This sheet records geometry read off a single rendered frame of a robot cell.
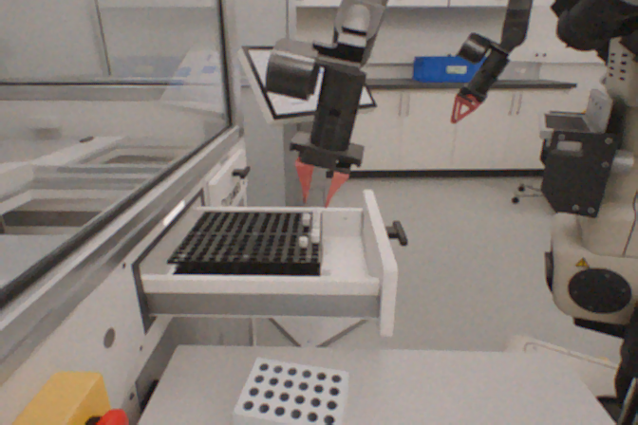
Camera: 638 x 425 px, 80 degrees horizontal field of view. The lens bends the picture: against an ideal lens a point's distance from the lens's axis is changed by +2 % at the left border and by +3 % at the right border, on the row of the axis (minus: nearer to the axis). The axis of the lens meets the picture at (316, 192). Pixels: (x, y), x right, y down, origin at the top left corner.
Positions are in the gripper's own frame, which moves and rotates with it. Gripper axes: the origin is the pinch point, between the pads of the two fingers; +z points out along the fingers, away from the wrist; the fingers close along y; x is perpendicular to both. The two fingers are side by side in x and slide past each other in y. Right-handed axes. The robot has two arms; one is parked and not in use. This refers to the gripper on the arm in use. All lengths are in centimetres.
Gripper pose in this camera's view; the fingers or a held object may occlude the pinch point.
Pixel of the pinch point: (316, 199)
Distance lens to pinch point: 57.2
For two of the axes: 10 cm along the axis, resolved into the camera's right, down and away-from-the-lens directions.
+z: -2.0, 8.8, 4.2
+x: -1.6, 4.0, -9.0
